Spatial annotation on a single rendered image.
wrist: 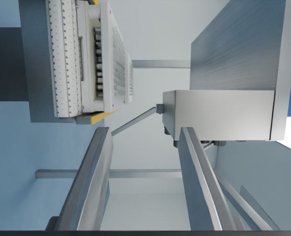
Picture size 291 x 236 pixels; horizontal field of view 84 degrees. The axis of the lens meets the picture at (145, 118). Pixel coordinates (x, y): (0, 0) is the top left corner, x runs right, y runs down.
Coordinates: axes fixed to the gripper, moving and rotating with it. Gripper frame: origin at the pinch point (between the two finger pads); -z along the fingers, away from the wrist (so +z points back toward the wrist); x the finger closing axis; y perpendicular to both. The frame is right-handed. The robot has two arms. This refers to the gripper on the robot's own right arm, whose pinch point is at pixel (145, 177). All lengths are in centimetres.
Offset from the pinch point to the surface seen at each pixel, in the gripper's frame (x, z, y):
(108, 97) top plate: 8.6, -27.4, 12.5
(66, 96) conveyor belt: 16.5, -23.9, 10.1
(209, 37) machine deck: -26, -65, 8
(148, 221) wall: -6, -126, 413
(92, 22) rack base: 12.6, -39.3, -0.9
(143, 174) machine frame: 2, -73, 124
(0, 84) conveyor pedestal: 41, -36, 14
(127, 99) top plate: 9, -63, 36
